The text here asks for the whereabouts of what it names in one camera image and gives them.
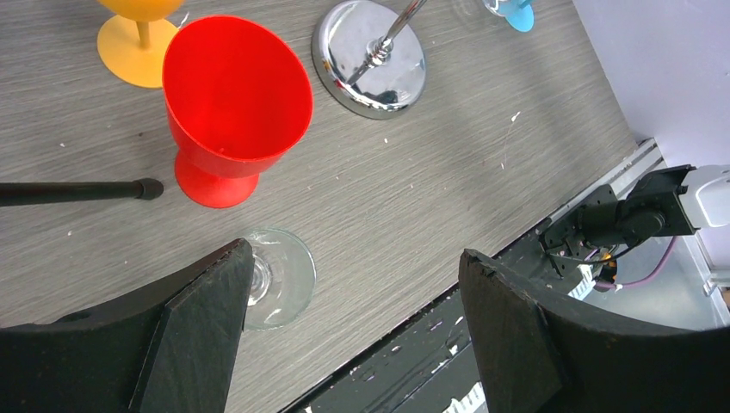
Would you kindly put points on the black perforated music stand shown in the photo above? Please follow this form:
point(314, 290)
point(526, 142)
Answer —
point(14, 194)

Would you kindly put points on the chrome wine glass rack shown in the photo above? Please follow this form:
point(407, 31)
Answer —
point(369, 58)

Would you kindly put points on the yellow wine glass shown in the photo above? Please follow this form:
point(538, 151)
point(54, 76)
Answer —
point(133, 42)

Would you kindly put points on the blue wine glass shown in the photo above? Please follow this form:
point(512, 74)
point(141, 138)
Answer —
point(518, 13)

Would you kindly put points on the clear wine glass back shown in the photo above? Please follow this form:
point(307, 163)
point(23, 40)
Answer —
point(283, 279)

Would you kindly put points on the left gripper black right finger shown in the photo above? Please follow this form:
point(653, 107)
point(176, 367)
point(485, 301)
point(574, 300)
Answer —
point(593, 348)

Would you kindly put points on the red wine glass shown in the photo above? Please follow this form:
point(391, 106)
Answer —
point(237, 99)

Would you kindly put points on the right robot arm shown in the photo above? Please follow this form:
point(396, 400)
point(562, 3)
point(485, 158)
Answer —
point(671, 202)

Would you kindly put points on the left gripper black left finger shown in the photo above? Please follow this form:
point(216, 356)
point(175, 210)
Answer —
point(169, 346)

